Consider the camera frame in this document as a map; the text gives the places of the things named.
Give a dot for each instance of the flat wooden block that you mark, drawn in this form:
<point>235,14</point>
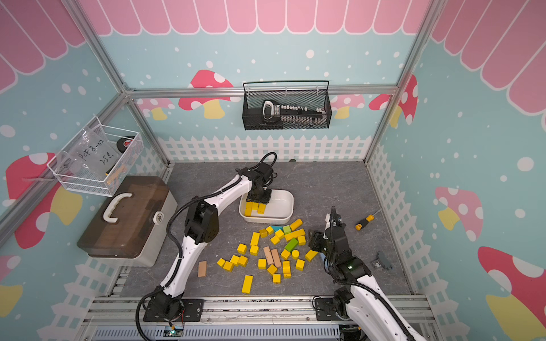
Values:
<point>202,268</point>

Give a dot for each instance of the socket wrench set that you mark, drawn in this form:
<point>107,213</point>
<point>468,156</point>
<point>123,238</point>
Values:
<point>292,117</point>

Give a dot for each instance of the natural wooden plank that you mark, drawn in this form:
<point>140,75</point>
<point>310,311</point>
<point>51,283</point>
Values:
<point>276,258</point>
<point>268,256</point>

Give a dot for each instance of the yellow cylinder block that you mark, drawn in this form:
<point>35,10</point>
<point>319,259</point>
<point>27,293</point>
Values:
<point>296,224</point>

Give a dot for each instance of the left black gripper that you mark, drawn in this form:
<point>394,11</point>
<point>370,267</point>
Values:
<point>264,199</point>

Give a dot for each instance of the clear wall-mounted bin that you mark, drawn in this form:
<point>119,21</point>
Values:
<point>90,162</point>

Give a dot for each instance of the black tape roll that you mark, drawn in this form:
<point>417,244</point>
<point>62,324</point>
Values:
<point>124,143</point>

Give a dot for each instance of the yellow black screwdriver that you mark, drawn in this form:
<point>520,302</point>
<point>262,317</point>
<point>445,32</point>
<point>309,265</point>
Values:
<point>366,220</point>

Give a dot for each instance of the brown toolbox with white handle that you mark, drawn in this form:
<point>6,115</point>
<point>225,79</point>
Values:
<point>130,228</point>

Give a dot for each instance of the large yellow front block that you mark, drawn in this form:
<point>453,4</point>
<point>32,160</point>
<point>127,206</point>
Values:
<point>247,284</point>

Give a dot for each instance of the long yellow block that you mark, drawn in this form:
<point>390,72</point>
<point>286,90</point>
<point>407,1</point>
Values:
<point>261,208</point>
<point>248,209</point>

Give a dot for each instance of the black wire mesh basket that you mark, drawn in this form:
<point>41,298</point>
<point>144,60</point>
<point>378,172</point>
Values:
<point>303,93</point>

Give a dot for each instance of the yellow cube block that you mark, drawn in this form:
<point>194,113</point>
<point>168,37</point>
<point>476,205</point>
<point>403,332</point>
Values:
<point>242,249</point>

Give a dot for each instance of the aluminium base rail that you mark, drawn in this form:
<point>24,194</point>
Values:
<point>222,318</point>

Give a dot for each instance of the yellow arch block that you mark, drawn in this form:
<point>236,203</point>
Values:
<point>286,269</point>

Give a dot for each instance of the white plastic tub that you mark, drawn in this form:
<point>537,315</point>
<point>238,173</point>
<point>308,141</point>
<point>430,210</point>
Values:
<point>278,211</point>

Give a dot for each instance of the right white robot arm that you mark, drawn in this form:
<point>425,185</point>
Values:
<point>360,298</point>

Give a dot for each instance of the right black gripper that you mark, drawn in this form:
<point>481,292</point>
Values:
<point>315,241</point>

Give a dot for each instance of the right natural wooden plank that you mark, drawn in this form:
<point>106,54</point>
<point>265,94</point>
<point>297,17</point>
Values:
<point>276,258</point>

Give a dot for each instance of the small grey metal clip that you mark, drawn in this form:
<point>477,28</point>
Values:
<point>381,261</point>

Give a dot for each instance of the yellow upright rectangular block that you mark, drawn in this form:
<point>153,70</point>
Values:
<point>255,239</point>

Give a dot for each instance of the left natural wooden plank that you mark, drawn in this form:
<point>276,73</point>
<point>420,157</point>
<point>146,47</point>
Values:
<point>268,256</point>

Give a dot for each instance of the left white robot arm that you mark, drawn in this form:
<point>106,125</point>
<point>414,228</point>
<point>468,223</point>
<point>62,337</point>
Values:
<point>193,226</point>

